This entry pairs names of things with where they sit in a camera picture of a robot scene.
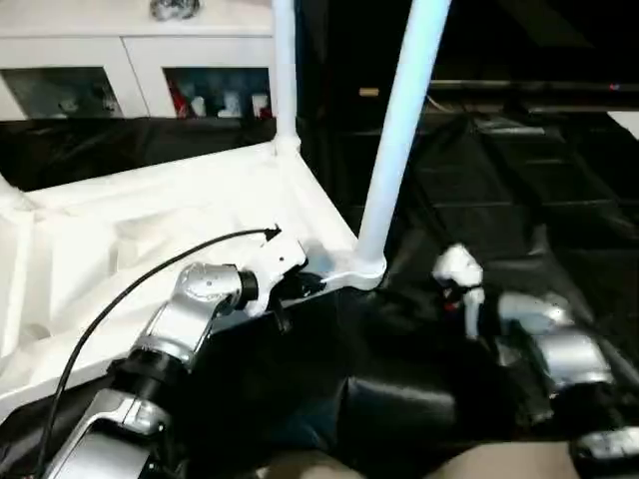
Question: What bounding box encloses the black mat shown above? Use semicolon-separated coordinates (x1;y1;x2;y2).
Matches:
0;112;639;465

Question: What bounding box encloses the red bottle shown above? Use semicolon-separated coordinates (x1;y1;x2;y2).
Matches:
169;82;191;120

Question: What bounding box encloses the grey metal bar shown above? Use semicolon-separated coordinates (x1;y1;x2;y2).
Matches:
427;78;639;100

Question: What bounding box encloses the large black case yellow label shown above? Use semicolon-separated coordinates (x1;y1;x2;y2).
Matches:
299;0;436;135

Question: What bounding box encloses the white flat panel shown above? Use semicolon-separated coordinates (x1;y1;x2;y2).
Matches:
605;110;639;145

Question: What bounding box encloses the white cabinet with glass doors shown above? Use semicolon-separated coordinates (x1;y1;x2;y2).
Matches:
0;0;280;121

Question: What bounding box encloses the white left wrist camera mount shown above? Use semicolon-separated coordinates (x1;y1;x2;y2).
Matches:
243;234;310;319

